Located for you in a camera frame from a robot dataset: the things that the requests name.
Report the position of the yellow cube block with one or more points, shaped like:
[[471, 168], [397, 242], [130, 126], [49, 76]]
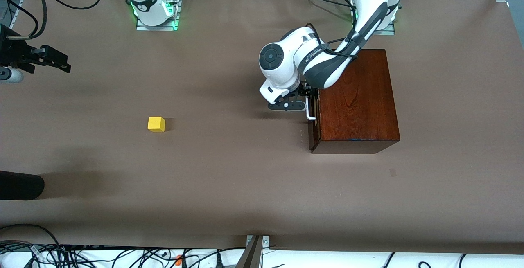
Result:
[[156, 123]]

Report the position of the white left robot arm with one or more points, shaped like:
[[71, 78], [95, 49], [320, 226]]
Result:
[[282, 73]]

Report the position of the small metal bracket plate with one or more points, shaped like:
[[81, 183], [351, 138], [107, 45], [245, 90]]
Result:
[[266, 241]]

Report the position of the dark brown wooden cabinet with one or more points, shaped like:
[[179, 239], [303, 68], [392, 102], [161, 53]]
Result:
[[360, 104]]

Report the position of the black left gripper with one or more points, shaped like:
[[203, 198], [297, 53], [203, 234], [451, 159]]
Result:
[[306, 91]]

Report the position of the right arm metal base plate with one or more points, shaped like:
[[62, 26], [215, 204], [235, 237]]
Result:
[[157, 28]]

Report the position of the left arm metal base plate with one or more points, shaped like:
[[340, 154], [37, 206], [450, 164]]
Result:
[[389, 32]]

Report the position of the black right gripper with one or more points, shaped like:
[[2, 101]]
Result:
[[12, 51]]

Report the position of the black cylinder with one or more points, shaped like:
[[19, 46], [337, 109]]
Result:
[[20, 186]]

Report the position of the small clear tape piece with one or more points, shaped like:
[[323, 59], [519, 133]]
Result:
[[393, 173]]

